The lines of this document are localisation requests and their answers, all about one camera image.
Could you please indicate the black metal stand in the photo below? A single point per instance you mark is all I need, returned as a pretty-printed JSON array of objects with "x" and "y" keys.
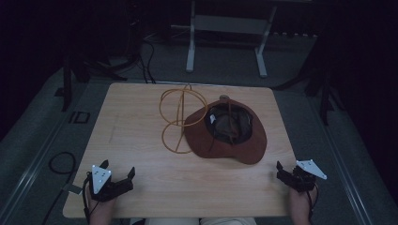
[
  {"x": 67, "y": 84},
  {"x": 325, "y": 100}
]

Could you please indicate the grey floor tape piece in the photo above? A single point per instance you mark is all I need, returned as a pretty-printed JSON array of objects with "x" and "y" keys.
[{"x": 72, "y": 188}]

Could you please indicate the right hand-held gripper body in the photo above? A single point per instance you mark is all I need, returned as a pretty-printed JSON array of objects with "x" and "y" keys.
[{"x": 302, "y": 178}]

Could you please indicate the person's right hand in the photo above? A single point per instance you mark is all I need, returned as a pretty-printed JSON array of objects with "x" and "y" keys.
[{"x": 298, "y": 206}]

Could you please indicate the black rectangular floor frame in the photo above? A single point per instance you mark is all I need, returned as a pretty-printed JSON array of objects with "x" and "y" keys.
[{"x": 72, "y": 117}]

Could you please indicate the person's left hand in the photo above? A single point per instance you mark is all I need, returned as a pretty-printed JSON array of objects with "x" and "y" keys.
[{"x": 101, "y": 211}]

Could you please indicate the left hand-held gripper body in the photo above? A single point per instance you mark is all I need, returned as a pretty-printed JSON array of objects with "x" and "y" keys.
[{"x": 104, "y": 187}]

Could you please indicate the brown cowboy hat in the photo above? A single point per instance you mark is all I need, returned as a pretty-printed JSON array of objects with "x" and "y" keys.
[{"x": 200, "y": 137}]

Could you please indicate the white metal desk frame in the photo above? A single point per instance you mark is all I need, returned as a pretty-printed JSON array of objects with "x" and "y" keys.
[{"x": 230, "y": 24}]

